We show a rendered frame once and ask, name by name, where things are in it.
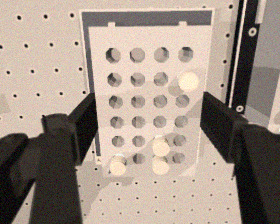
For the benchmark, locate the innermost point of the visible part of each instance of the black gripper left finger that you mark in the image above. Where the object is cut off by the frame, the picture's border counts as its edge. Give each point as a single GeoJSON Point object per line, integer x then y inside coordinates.
{"type": "Point", "coordinates": [55, 198]}

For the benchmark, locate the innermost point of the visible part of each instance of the grey flat plate with slots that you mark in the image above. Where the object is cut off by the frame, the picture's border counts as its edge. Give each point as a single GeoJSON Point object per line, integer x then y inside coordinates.
{"type": "Point", "coordinates": [137, 18]}

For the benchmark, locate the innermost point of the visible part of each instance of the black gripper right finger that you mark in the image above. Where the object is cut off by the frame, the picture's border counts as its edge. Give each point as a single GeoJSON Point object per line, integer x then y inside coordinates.
{"type": "Point", "coordinates": [255, 153]}

